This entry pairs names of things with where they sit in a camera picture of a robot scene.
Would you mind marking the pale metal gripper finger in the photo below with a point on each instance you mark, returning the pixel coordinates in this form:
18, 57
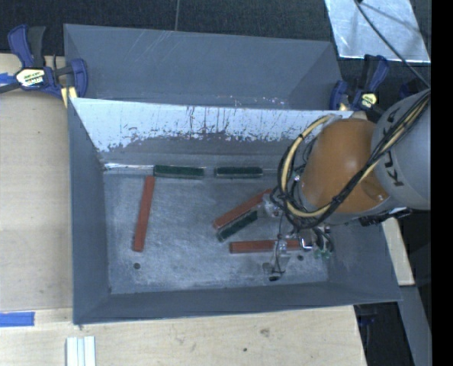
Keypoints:
270, 206
281, 251

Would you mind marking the red-brown flat block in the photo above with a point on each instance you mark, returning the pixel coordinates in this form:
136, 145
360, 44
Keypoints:
253, 246
144, 212
238, 210

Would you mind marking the dark green flat block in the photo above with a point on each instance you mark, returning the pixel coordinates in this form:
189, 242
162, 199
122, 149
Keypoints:
178, 171
238, 172
237, 225

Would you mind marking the grey metal bin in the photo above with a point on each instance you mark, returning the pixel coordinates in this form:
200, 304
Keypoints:
196, 219

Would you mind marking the pale wood flat board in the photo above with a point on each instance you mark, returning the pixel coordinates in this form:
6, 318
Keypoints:
32, 204

